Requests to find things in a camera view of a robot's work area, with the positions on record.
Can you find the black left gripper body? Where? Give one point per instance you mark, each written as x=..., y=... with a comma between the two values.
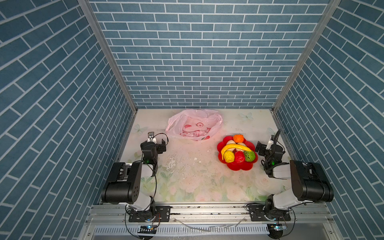
x=157, y=150

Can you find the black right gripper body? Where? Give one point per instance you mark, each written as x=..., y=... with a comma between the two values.
x=264, y=152

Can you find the green fake fruit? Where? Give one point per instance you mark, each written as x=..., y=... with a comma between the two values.
x=250, y=156

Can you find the red fake strawberry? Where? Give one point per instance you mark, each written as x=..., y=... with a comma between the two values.
x=239, y=157

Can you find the orange fake tangerine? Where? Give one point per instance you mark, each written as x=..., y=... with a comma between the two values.
x=238, y=138

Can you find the yellow fake banana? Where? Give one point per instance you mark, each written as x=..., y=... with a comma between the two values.
x=234, y=146

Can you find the pink plastic bag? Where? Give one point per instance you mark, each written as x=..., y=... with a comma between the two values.
x=196, y=125

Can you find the yellow fake lemon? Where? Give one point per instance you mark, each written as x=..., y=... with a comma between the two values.
x=229, y=157

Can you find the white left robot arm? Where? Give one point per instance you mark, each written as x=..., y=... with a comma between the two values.
x=124, y=180

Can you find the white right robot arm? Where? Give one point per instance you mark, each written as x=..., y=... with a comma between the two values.
x=309, y=183

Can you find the red flower-shaped plate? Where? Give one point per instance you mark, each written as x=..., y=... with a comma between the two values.
x=245, y=166

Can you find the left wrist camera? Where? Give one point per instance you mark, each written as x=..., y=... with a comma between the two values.
x=151, y=137

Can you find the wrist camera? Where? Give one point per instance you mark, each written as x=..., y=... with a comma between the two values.
x=151, y=137
x=270, y=142

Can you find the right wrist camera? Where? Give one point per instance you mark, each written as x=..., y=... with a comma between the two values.
x=270, y=142

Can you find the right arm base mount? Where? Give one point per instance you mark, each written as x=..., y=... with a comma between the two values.
x=261, y=213

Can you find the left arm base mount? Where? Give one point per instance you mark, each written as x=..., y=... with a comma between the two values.
x=154, y=214

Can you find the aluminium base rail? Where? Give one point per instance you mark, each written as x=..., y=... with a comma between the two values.
x=310, y=221

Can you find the aluminium corner post left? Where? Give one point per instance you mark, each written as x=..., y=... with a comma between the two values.
x=95, y=26

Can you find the aluminium corner post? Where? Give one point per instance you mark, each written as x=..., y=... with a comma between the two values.
x=318, y=30
x=95, y=26

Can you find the aluminium corner post right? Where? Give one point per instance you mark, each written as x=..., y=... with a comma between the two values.
x=318, y=30

